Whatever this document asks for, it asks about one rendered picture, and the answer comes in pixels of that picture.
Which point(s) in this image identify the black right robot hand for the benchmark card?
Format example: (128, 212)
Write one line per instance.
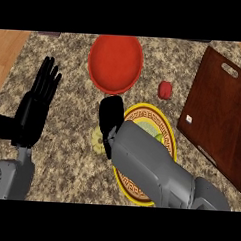
(110, 115)

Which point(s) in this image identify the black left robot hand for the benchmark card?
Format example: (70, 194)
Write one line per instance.
(33, 111)

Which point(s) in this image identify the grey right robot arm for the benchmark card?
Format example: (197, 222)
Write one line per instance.
(156, 167)

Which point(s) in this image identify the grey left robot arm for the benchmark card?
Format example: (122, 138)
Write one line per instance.
(9, 178)

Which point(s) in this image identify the green yellow squash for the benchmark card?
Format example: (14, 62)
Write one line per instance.
(151, 129)

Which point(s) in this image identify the yellow patterned plate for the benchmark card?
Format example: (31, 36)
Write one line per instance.
(158, 128)

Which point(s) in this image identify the red bowl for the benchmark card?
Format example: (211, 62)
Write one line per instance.
(115, 63)

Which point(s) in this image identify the pale yellow corn cob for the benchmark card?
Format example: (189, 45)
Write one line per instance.
(97, 140)

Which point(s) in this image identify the red bell pepper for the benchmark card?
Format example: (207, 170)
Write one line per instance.
(164, 90)

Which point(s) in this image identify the brown wooden cutting board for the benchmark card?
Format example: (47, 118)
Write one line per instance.
(218, 114)

